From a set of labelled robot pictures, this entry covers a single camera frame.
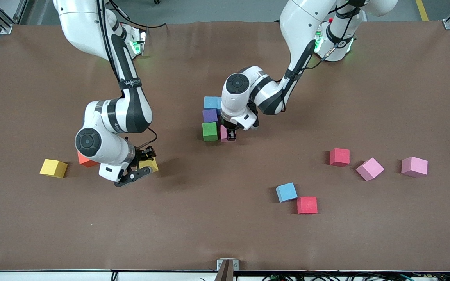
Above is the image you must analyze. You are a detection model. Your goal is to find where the pink foam block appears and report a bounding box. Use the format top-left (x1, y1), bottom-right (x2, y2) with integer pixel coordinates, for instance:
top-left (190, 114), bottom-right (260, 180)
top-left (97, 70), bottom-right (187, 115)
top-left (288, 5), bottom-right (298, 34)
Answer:
top-left (220, 125), bottom-right (237, 142)
top-left (401, 157), bottom-right (429, 178)
top-left (356, 157), bottom-right (385, 181)

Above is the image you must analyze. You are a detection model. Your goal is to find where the yellow foam block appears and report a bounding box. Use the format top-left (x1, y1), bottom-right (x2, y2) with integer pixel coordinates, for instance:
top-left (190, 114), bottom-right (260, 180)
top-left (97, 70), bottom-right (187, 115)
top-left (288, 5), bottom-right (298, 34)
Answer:
top-left (39, 159), bottom-right (68, 179)
top-left (139, 158), bottom-right (159, 173)

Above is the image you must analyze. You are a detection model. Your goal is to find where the green foam block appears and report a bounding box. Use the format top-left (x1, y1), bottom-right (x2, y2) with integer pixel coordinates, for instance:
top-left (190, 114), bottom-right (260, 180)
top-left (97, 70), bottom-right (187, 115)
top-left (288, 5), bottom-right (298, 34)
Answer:
top-left (202, 122), bottom-right (219, 141)

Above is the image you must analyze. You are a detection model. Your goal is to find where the purple foam block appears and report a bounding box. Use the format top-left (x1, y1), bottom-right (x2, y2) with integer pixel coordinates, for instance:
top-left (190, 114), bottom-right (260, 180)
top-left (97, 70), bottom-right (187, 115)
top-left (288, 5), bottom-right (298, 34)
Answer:
top-left (202, 109), bottom-right (221, 124)

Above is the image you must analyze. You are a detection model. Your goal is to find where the orange foam block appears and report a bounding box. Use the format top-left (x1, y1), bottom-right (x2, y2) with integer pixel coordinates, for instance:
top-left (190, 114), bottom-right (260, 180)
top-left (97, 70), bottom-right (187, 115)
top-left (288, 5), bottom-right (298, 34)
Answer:
top-left (77, 151), bottom-right (99, 168)

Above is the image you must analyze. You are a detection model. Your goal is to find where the red foam block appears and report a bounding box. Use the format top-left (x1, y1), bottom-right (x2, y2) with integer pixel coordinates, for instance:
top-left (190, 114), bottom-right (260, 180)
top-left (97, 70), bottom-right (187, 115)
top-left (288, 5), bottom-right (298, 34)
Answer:
top-left (297, 196), bottom-right (318, 215)
top-left (330, 148), bottom-right (350, 167)

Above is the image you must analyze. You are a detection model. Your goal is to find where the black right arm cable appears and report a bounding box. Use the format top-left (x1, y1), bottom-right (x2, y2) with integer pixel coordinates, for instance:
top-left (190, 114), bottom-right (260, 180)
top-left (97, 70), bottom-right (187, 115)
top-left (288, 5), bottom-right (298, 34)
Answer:
top-left (137, 127), bottom-right (159, 149)

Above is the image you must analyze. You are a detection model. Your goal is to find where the metal table edge bracket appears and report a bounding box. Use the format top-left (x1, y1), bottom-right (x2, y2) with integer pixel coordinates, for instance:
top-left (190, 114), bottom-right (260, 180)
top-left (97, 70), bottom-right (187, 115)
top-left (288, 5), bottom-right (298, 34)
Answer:
top-left (214, 259), bottom-right (239, 281)

